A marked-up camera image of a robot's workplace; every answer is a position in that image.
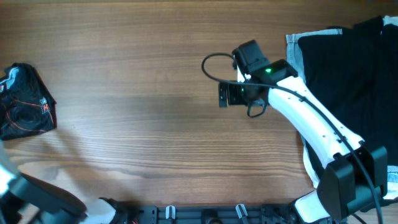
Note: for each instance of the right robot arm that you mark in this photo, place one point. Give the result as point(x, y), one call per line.
point(349, 174)

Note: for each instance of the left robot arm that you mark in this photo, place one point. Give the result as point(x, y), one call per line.
point(55, 205)

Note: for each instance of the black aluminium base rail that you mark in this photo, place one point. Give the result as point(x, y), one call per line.
point(263, 214)

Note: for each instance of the black printed cycling jersey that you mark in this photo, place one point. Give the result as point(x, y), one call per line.
point(27, 107)

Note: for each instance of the white rail clip right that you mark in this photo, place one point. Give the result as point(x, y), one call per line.
point(242, 213)

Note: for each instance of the white rail clip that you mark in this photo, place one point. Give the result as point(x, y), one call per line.
point(242, 213)
point(170, 212)

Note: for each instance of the white rail clip left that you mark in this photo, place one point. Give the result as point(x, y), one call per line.
point(170, 212)

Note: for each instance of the black and white shirt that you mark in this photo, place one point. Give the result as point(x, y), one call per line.
point(353, 73)

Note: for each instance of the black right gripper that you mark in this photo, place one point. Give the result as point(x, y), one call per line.
point(222, 94)

